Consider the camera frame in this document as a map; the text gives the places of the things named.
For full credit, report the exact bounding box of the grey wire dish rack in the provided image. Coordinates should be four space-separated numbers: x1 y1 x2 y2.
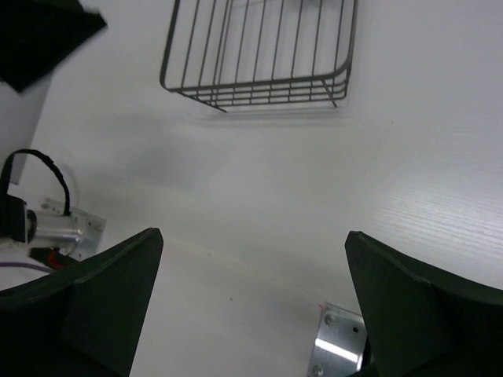
160 1 359 112

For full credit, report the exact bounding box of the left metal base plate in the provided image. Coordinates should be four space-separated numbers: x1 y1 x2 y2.
28 199 106 269

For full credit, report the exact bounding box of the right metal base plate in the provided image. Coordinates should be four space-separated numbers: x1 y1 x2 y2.
307 303 367 377

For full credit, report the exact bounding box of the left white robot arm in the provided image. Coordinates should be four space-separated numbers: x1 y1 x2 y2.
1 1 107 246

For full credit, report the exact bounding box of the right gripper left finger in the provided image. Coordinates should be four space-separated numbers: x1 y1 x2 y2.
1 228 163 376

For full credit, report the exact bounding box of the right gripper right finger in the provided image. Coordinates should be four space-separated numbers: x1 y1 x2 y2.
345 231 502 376

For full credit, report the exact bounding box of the metal base plate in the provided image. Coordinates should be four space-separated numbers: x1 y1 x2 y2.
28 199 106 269
307 303 367 377

